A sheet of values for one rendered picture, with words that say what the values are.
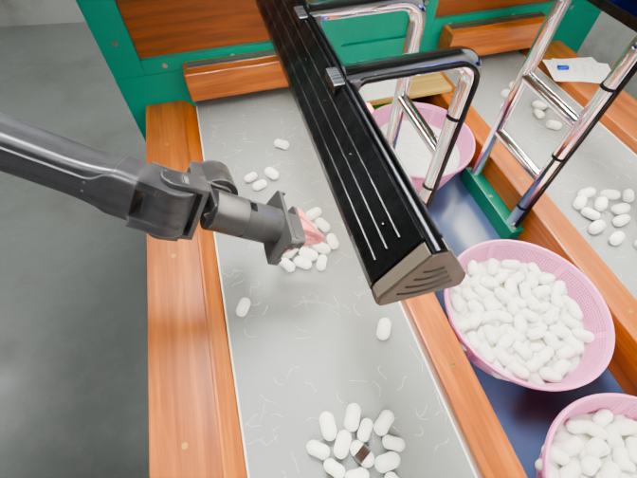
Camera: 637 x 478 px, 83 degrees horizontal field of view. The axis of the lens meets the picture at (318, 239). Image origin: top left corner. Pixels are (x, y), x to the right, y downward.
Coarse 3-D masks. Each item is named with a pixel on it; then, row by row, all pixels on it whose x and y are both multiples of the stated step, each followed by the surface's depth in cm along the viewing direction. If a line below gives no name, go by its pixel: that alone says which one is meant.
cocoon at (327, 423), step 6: (324, 414) 51; (330, 414) 52; (324, 420) 51; (330, 420) 51; (324, 426) 51; (330, 426) 50; (324, 432) 50; (330, 432) 50; (336, 432) 50; (324, 438) 51; (330, 438) 50
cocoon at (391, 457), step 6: (378, 456) 49; (384, 456) 49; (390, 456) 49; (396, 456) 49; (378, 462) 48; (384, 462) 48; (390, 462) 48; (396, 462) 48; (378, 468) 48; (384, 468) 48; (390, 468) 48
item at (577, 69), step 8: (552, 64) 102; (560, 64) 102; (568, 64) 102; (576, 64) 102; (584, 64) 102; (592, 64) 102; (600, 64) 102; (608, 64) 102; (552, 72) 100; (560, 72) 99; (568, 72) 99; (576, 72) 99; (584, 72) 99; (592, 72) 99; (600, 72) 99; (608, 72) 99; (560, 80) 98; (568, 80) 98; (576, 80) 97; (584, 80) 97; (592, 80) 97; (600, 80) 97
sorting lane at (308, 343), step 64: (256, 128) 90; (256, 192) 78; (320, 192) 78; (256, 256) 69; (256, 320) 62; (320, 320) 62; (256, 384) 56; (320, 384) 56; (384, 384) 56; (256, 448) 51; (384, 448) 51; (448, 448) 51
